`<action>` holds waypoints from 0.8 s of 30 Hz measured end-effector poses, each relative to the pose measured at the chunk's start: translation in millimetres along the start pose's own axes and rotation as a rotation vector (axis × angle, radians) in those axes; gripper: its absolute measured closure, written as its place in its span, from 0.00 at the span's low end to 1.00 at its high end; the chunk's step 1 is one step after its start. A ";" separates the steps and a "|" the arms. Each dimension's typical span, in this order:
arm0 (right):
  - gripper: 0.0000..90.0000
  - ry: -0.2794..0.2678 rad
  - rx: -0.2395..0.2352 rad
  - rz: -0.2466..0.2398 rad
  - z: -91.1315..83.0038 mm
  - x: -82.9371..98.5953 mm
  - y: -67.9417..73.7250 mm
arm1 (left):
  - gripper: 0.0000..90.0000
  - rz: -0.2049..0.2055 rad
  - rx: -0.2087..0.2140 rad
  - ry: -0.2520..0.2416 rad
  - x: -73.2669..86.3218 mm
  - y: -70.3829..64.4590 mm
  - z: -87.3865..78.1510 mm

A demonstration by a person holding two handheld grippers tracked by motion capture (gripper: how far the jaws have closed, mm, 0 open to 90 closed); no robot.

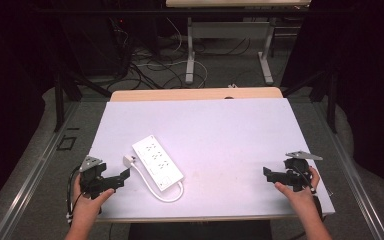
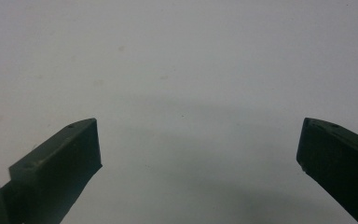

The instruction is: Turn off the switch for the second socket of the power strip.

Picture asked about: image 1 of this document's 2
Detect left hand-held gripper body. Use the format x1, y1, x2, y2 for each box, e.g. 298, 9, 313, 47
79, 155, 116, 200

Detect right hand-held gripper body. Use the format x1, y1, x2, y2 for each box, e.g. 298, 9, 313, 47
283, 150, 324, 193

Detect white plug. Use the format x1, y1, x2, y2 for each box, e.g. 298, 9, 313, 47
122, 154, 138, 170

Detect white power strip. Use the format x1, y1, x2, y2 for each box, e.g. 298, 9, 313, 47
131, 134, 185, 193

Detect white power strip cable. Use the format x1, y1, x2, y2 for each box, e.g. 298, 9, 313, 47
131, 163, 185, 204

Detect person's right hand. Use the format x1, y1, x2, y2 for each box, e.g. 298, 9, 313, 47
274, 166, 321, 215

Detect person's left hand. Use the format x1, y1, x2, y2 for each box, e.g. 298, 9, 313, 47
72, 173, 116, 222

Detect white table mat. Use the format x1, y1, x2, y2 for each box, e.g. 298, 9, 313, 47
87, 97, 336, 221

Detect black metal stand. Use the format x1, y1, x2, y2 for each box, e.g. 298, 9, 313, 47
52, 64, 113, 133
280, 68, 340, 135

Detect person's dark clothing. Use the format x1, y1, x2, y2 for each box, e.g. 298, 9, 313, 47
127, 220, 274, 240

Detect wooden table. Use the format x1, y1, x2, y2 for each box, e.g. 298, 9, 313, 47
95, 86, 328, 224

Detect dark curtain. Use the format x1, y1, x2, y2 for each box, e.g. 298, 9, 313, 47
279, 0, 384, 202
0, 0, 59, 222

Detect black equipment cabinet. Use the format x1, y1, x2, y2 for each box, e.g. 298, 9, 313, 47
59, 11, 135, 78

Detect white-legged desk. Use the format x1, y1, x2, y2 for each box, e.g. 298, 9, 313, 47
165, 0, 312, 86

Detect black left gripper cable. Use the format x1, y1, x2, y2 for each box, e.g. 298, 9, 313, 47
65, 165, 83, 228

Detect aluminium floor rail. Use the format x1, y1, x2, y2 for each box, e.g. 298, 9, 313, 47
312, 99, 384, 240
0, 101, 82, 240

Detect black floor cables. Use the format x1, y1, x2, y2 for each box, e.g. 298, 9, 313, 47
108, 16, 252, 92

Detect white floor cable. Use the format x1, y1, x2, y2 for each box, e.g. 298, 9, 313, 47
135, 17, 210, 88

